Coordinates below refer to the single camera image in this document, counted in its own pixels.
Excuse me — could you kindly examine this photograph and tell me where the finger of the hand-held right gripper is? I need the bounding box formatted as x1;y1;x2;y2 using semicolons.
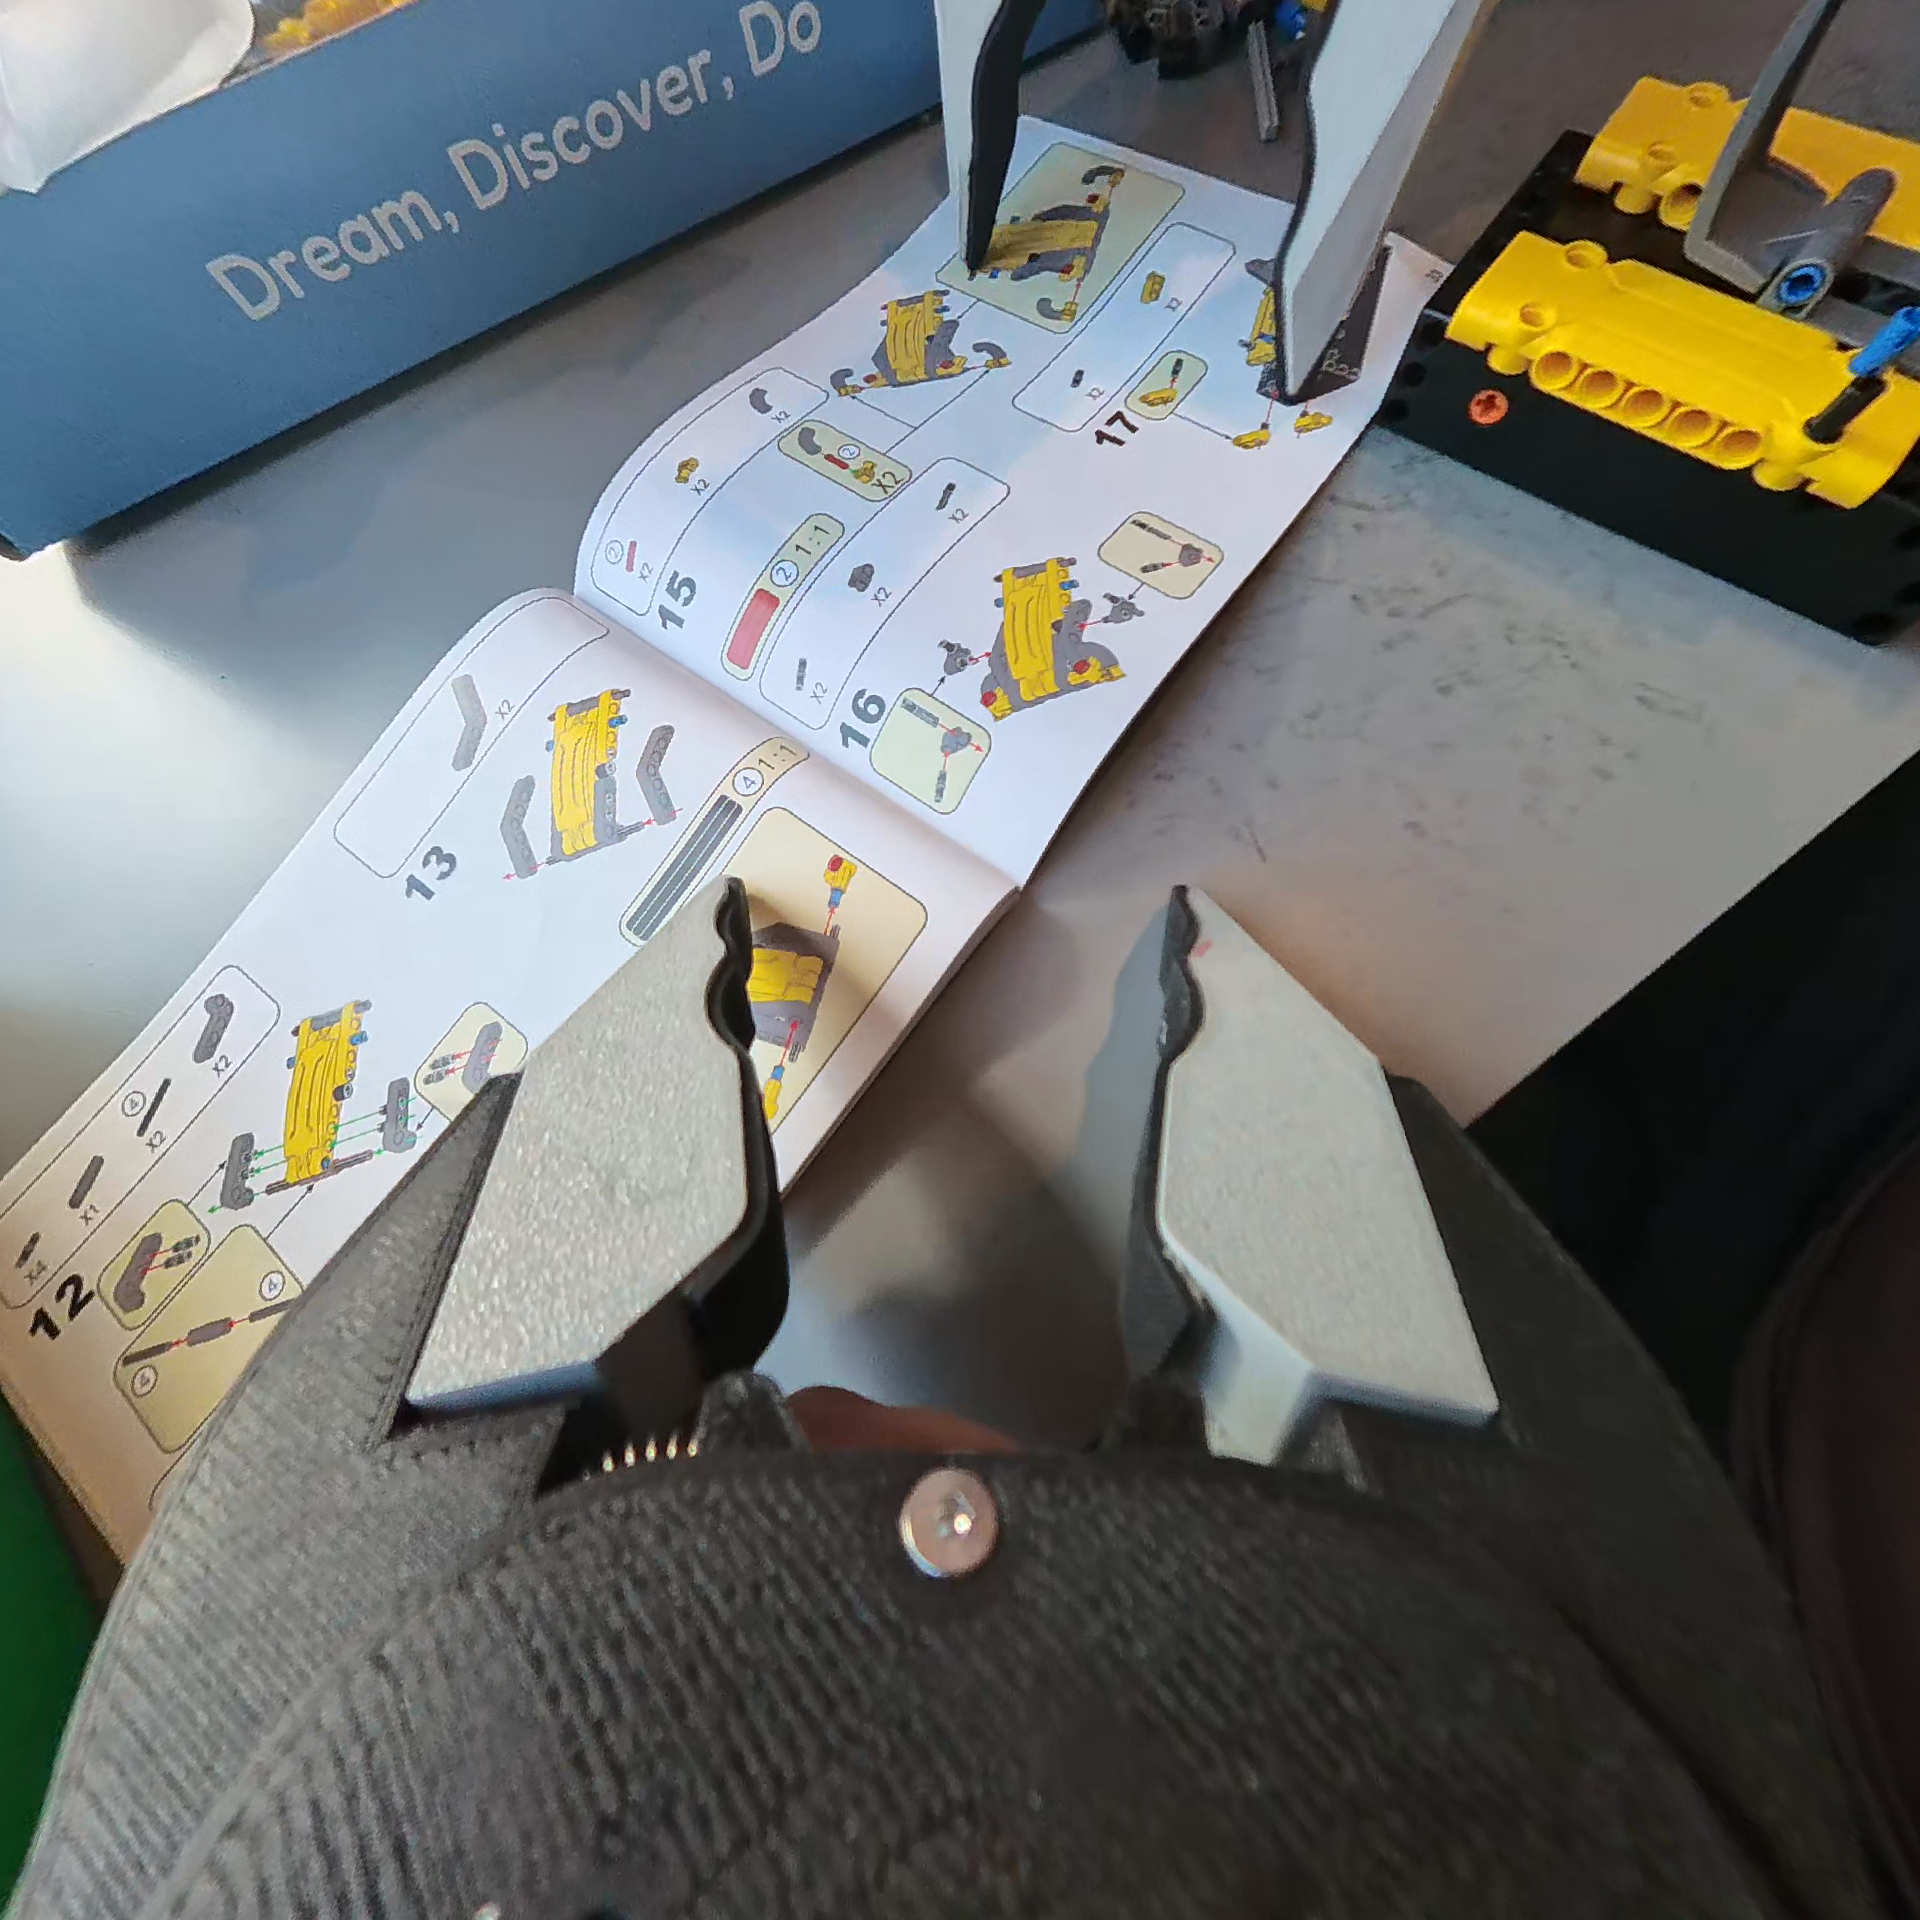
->
933;0;1055;280
1271;0;1489;406

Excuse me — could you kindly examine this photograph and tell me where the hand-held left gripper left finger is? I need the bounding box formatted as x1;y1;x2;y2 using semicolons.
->
399;877;795;1413

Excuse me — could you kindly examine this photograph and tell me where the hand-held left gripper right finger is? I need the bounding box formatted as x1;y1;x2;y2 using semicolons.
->
1118;885;1503;1464

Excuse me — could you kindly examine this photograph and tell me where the black and yellow brick assembly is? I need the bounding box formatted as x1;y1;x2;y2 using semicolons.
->
1370;0;1920;650

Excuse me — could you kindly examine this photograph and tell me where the instruction booklet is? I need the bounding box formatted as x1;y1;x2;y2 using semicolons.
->
0;112;1443;1525

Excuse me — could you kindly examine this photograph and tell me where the pile of loose brick pieces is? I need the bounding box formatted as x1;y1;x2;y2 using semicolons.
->
1106;0;1328;147

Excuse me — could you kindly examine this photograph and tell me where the green plastic bin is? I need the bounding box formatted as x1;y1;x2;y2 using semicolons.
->
0;1411;128;1920

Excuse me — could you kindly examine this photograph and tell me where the blue cardboard box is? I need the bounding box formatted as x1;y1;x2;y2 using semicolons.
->
0;0;1120;560

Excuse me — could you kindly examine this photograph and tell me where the white plastic bag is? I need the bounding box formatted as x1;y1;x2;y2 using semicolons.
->
0;0;256;195

